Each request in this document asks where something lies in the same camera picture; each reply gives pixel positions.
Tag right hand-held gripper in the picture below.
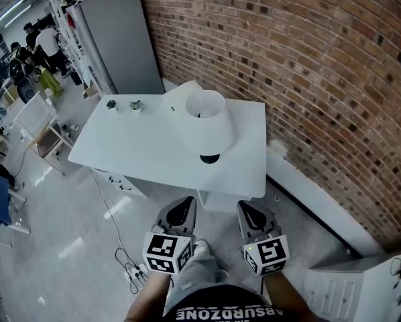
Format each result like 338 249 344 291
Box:
236 199 291 277

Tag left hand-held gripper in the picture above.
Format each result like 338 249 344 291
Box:
141 195 198 276

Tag white table lamp black base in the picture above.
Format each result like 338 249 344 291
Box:
180 89 236 165

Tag person's right forearm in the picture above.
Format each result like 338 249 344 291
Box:
262 273 319 322

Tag person's left forearm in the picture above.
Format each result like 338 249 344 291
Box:
124 273 173 322

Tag person's white shoe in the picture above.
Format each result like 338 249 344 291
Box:
192 239 211 260

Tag person's grey trousers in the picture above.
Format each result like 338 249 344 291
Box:
165 254 230 315

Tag white skirting ledge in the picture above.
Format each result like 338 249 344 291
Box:
266 139 391 258

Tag white desk drawer unit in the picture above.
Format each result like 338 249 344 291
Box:
92 166 149 200

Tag white power strip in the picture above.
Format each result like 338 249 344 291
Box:
123 262 150 280

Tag white desk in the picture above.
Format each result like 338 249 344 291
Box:
67 80 268 214

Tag person's black printed shirt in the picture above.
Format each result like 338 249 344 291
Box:
160 283 312 322

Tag white drawer cabinet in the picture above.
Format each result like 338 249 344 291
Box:
302 249 401 322

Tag white wooden side table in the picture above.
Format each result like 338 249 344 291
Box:
10 91 74 176

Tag green stool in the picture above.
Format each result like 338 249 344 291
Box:
39 68 64 97

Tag black round bin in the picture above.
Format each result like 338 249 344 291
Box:
17 78 37 104

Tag white metal shelf rack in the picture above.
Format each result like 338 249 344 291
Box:
45 0 104 97

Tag black floor cable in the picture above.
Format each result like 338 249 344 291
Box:
88 168 150 294

